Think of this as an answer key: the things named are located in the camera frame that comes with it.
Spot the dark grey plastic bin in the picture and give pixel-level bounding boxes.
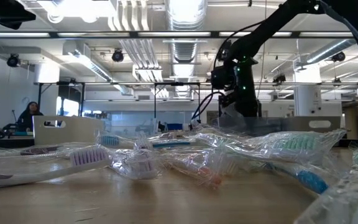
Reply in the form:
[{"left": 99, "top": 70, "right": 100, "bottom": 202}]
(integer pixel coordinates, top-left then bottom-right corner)
[{"left": 214, "top": 116, "right": 285, "bottom": 137}]

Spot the wrapped green toothbrush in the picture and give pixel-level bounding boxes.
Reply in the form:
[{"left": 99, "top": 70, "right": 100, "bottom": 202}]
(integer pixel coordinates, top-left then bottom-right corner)
[
  {"left": 293, "top": 146, "right": 358, "bottom": 224},
  {"left": 193, "top": 128, "right": 348, "bottom": 166}
]

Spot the black background frame stand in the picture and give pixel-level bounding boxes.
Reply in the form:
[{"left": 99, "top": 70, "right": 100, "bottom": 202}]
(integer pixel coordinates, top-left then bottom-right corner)
[
  {"left": 37, "top": 81, "right": 86, "bottom": 118},
  {"left": 153, "top": 82, "right": 201, "bottom": 124}
]

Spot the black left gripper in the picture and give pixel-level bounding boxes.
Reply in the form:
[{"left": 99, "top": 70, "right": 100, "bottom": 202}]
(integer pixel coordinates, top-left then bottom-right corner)
[{"left": 0, "top": 0, "right": 37, "bottom": 30}]

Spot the person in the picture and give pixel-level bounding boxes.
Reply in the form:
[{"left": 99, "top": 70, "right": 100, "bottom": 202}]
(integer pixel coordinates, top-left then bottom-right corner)
[{"left": 16, "top": 101, "right": 45, "bottom": 132}]

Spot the black ceiling camera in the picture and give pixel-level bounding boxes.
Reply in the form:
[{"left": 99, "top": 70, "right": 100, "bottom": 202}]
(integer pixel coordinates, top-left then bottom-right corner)
[
  {"left": 272, "top": 73, "right": 287, "bottom": 85},
  {"left": 331, "top": 50, "right": 347, "bottom": 63},
  {"left": 6, "top": 52, "right": 22, "bottom": 68},
  {"left": 111, "top": 49, "right": 125, "bottom": 63}
]

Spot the white plastic bin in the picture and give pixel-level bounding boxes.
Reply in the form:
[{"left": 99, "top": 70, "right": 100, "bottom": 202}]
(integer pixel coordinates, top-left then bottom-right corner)
[{"left": 31, "top": 115, "right": 106, "bottom": 146}]

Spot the clear plastic bin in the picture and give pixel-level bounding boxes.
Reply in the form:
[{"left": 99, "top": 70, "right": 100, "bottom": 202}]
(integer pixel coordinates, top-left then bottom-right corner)
[{"left": 103, "top": 119, "right": 160, "bottom": 139}]

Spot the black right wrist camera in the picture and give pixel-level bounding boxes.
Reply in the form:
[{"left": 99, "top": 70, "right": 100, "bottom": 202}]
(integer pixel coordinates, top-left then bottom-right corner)
[{"left": 209, "top": 64, "right": 239, "bottom": 90}]

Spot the white column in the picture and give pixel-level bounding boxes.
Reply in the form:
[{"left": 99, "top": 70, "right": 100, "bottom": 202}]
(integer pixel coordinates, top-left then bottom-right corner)
[{"left": 293, "top": 63, "right": 323, "bottom": 118}]

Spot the wrapped orange toothbrush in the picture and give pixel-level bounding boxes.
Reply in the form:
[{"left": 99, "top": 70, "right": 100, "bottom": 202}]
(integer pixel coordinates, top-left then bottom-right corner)
[{"left": 165, "top": 148, "right": 228, "bottom": 189}]

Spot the light grey plastic bin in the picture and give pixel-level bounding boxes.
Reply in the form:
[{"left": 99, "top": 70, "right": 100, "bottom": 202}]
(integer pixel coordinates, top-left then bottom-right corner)
[{"left": 280, "top": 116, "right": 342, "bottom": 134}]

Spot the wrapped blue toothbrush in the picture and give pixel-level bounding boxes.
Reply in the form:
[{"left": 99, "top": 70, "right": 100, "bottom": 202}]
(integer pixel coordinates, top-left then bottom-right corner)
[
  {"left": 98, "top": 135, "right": 196, "bottom": 149},
  {"left": 259, "top": 161, "right": 331, "bottom": 196}
]

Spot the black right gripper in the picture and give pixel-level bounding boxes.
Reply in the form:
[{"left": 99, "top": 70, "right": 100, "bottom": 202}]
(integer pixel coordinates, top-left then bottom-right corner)
[{"left": 227, "top": 57, "right": 260, "bottom": 119}]

